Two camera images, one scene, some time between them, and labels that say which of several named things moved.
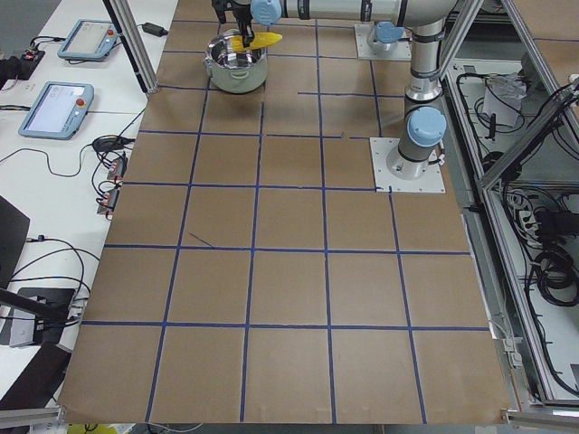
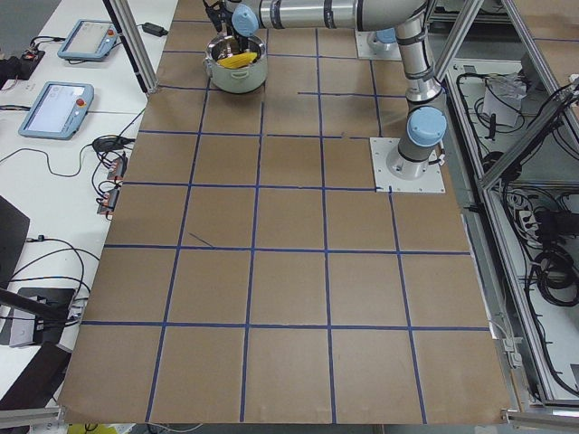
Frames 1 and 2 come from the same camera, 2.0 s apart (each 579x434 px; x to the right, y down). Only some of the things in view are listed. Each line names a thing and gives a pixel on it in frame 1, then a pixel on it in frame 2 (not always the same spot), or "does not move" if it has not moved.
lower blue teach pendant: x=59 y=110 does not move
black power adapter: x=155 y=30 does not move
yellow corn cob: x=250 y=41 → x=237 y=61
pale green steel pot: x=234 y=71 does not move
